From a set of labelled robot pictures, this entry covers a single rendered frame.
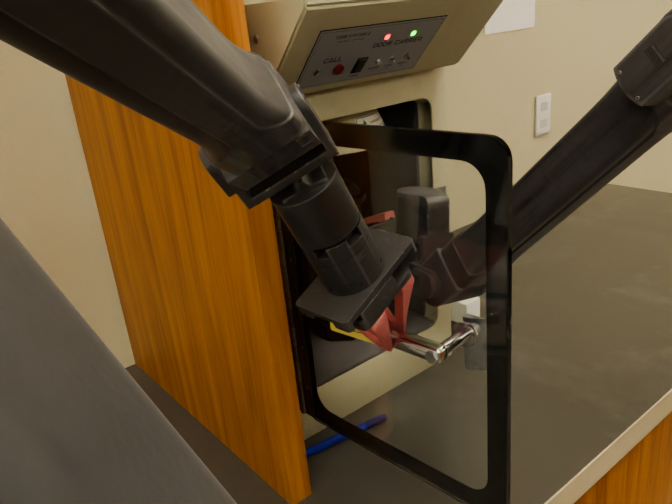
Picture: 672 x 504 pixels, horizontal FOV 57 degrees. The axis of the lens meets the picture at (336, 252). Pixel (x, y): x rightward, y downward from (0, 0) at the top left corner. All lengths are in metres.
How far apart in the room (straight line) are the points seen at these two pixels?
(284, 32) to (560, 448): 0.61
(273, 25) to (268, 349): 0.34
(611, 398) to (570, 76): 1.23
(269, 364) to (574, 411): 0.46
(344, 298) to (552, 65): 1.50
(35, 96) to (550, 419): 0.89
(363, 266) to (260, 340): 0.22
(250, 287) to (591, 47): 1.62
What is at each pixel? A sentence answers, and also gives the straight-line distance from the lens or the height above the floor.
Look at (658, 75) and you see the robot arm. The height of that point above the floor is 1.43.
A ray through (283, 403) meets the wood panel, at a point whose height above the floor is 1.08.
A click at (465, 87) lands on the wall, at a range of 1.65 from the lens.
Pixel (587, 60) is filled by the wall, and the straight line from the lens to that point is 2.11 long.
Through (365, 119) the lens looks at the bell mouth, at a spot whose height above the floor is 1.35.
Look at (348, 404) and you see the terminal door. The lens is 0.79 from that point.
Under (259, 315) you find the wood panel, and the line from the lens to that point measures 0.68.
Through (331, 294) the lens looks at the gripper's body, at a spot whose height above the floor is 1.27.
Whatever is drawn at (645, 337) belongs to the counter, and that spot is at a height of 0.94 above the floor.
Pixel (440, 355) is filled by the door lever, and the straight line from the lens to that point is 0.57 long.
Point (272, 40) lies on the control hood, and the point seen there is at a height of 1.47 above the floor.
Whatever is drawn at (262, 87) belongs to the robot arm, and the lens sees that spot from 0.38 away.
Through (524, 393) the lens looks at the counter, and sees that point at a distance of 0.99.
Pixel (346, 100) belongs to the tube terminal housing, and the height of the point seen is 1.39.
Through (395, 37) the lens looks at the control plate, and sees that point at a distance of 0.76.
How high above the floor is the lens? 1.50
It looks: 21 degrees down
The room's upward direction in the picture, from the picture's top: 6 degrees counter-clockwise
